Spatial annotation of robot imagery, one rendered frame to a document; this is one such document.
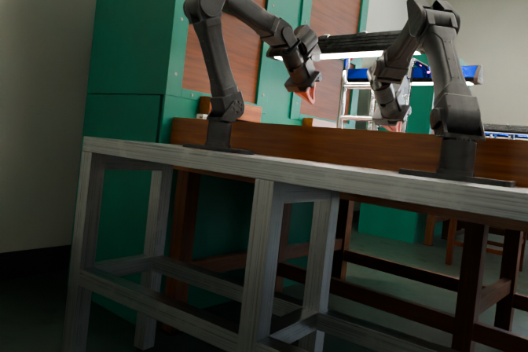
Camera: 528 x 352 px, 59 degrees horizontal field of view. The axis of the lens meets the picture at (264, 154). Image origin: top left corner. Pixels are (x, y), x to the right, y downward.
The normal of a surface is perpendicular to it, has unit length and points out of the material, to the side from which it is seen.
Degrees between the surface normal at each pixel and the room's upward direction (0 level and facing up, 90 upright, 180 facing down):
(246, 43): 90
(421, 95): 90
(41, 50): 90
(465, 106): 56
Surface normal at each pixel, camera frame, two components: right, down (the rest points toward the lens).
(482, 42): -0.57, -0.05
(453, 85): 0.15, -0.53
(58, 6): 0.81, 0.10
